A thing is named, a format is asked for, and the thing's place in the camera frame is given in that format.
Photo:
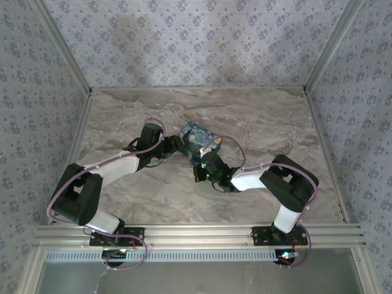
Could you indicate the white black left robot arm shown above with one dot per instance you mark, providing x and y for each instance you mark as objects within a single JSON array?
[{"x": 116, "y": 165}]

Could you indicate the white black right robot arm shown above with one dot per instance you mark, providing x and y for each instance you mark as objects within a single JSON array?
[{"x": 248, "y": 180}]

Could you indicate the aluminium frame rail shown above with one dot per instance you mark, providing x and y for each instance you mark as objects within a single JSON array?
[
  {"x": 199, "y": 88},
  {"x": 82, "y": 128},
  {"x": 324, "y": 153},
  {"x": 199, "y": 235}
]

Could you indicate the starry night print box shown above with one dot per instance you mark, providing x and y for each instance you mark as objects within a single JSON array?
[{"x": 199, "y": 137}]

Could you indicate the aluminium frame post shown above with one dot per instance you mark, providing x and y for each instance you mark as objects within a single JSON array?
[
  {"x": 333, "y": 46},
  {"x": 64, "y": 46}
]

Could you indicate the small circuit board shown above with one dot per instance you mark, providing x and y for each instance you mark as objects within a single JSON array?
[
  {"x": 288, "y": 255},
  {"x": 114, "y": 254}
]

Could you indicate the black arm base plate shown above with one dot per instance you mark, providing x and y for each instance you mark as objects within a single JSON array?
[
  {"x": 260, "y": 237},
  {"x": 134, "y": 235}
]

